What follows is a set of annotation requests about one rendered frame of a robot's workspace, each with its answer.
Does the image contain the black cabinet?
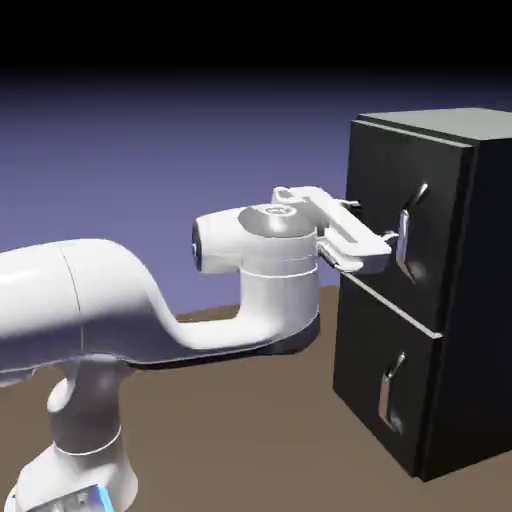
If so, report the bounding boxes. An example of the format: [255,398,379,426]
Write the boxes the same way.
[332,106,512,484]

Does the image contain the black cabinet door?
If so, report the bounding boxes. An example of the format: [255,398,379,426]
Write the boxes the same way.
[332,274,444,482]
[339,118,478,336]

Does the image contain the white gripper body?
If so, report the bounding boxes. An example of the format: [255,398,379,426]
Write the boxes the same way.
[272,185,393,276]

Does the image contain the curved silver door handle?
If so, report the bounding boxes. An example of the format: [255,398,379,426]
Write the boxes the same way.
[377,351,408,436]
[394,182,430,286]

